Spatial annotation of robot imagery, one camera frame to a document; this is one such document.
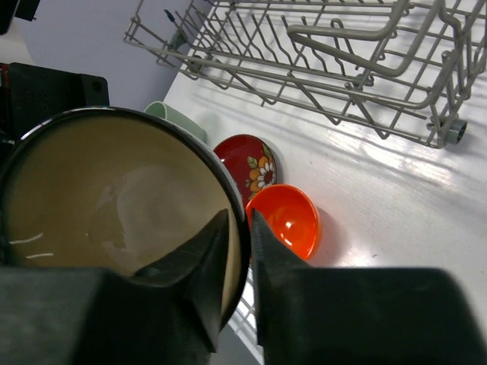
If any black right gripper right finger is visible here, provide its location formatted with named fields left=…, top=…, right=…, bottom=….
left=250, top=211, right=486, bottom=364

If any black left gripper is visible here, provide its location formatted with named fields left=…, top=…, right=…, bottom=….
left=1, top=60, right=110, bottom=160

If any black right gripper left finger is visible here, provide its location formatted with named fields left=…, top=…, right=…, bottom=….
left=1, top=210, right=229, bottom=364

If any dark blue bowl beige inside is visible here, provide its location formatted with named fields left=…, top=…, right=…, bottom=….
left=1, top=107, right=250, bottom=322

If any orange bowl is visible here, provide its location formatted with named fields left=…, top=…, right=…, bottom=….
left=246, top=184, right=322, bottom=261

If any green cup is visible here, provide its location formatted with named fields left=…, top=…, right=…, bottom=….
left=144, top=100, right=207, bottom=143

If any red floral plate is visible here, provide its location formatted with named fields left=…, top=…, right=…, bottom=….
left=213, top=134, right=282, bottom=206

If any grey wire dish rack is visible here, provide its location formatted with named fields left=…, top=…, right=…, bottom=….
left=124, top=1, right=486, bottom=149

